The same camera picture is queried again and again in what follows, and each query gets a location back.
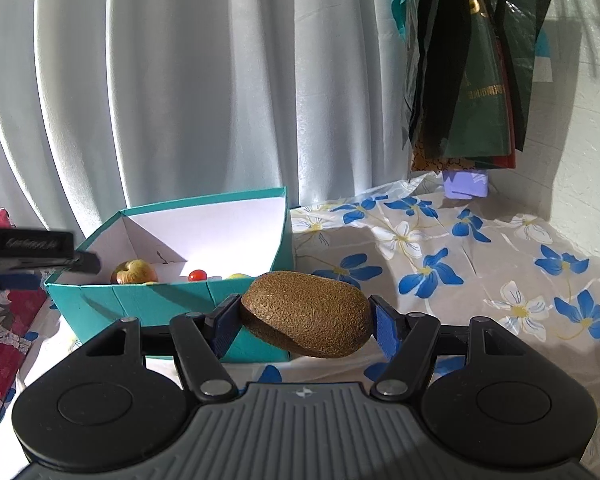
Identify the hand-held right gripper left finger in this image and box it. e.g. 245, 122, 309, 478
82, 294, 241, 402

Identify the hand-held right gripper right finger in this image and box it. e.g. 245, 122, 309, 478
367, 295, 526, 402

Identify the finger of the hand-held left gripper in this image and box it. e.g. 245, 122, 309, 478
55, 252, 101, 275

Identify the teal cardboard box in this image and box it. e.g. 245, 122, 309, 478
44, 186, 295, 363

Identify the yellow red apple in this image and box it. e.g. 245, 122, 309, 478
111, 259, 159, 285

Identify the brown kiwi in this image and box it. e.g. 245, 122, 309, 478
239, 271, 375, 359

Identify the blue flower tablecloth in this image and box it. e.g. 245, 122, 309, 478
0, 187, 600, 480

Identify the red floral cloth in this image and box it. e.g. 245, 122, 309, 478
0, 208, 56, 443

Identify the purple paper box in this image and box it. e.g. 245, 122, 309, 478
442, 169, 490, 200

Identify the orange patterned bag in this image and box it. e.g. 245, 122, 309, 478
411, 147, 477, 174

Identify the white curtain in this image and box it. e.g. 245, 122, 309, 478
0, 0, 431, 246

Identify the dark green plastic bag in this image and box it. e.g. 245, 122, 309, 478
407, 0, 557, 171

